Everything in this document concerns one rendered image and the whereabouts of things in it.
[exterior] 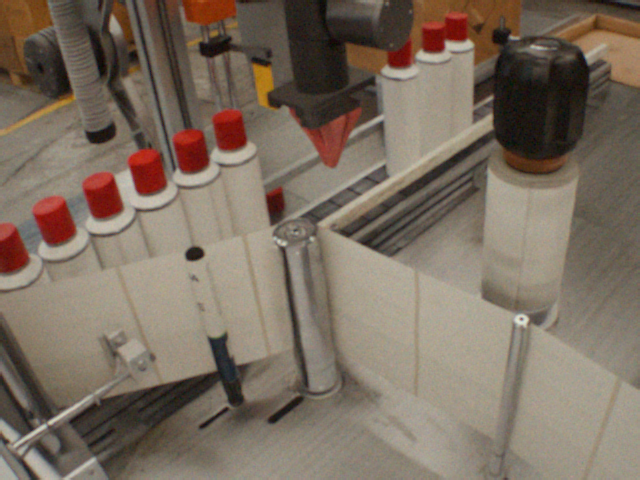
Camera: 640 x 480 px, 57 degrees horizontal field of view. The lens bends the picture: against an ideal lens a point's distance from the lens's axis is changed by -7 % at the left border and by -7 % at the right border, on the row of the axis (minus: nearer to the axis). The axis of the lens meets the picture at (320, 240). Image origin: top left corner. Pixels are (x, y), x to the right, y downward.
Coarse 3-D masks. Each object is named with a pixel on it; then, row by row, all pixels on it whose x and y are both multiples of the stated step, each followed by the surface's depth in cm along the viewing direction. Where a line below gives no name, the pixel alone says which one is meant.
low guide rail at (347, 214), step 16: (480, 128) 94; (448, 144) 91; (464, 144) 93; (432, 160) 88; (400, 176) 85; (416, 176) 87; (368, 192) 82; (384, 192) 83; (352, 208) 80; (368, 208) 82; (320, 224) 78
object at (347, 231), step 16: (592, 64) 119; (480, 112) 106; (480, 144) 97; (448, 160) 94; (368, 176) 92; (384, 176) 92; (432, 176) 91; (352, 192) 89; (400, 192) 88; (320, 208) 87; (336, 208) 86; (384, 208) 85; (352, 224) 83; (80, 416) 61
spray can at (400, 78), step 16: (400, 64) 80; (384, 80) 82; (400, 80) 81; (416, 80) 81; (384, 96) 84; (400, 96) 82; (416, 96) 83; (384, 112) 85; (400, 112) 83; (416, 112) 84; (384, 128) 87; (400, 128) 85; (416, 128) 85; (400, 144) 86; (416, 144) 87; (400, 160) 88; (416, 160) 88
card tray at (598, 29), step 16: (592, 16) 147; (608, 16) 146; (576, 32) 143; (592, 32) 147; (608, 32) 147; (624, 32) 145; (592, 48) 138; (608, 48) 138; (624, 48) 137; (624, 64) 130; (624, 80) 123
